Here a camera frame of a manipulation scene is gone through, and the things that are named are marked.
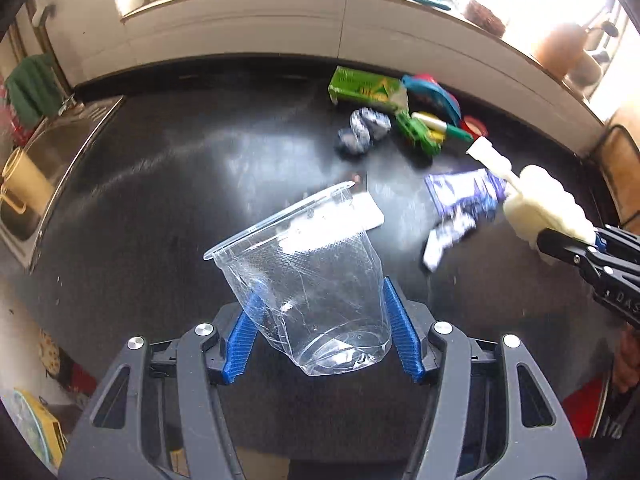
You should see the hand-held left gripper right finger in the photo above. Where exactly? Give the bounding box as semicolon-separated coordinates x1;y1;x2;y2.
382;276;588;480

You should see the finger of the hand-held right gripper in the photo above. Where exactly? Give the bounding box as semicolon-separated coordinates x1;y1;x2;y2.
537;228;609;286
594;226;640;262

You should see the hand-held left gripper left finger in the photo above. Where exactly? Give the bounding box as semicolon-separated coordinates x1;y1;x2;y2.
59;290;267;480

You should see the white plastic bottle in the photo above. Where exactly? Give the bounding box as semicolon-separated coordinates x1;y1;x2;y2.
466;137;599;252

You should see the clear plastic cup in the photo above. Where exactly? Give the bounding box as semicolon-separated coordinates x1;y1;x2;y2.
203;182;394;377

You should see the silver pill blister pack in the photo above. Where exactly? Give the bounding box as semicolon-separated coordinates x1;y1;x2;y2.
280;172;386;256

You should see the blue red snack bag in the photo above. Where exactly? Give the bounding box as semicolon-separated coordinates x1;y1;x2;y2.
401;74;462;126

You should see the purple white crumpled wrapper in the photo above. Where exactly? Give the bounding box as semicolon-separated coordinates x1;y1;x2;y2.
425;169;511;221

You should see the person's red clothing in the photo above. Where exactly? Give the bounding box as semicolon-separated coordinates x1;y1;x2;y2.
561;374;640;442

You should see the red box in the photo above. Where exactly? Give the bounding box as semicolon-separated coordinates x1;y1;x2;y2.
69;360;97;392

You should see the yellow white green tube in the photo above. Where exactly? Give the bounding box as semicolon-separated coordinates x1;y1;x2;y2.
411;111;474;142

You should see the green plastic toy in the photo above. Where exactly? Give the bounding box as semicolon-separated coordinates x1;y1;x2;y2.
395;111;444;156

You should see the round patterned plate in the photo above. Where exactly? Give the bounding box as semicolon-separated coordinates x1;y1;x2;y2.
39;330;62;377

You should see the terracotta pot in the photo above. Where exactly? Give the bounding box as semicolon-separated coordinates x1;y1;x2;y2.
531;22;604;80

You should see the crumpled blue silver wrapper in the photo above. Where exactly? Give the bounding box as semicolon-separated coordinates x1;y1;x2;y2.
337;107;392;157

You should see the yellow box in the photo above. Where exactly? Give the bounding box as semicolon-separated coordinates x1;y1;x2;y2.
11;387;69;467

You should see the brown woven basket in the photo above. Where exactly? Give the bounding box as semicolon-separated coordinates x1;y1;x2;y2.
462;0;507;39

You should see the green carton box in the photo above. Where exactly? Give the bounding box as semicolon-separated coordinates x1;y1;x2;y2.
327;66;410;114

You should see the steel sink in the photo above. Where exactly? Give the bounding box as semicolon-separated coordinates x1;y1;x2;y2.
0;95;126;274

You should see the yellow mug in sink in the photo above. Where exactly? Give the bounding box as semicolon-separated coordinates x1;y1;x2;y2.
0;147;56;217

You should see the red printed packet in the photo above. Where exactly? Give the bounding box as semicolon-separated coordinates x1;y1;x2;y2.
0;102;32;147

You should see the green towel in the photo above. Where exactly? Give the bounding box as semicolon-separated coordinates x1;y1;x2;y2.
5;54;64;129

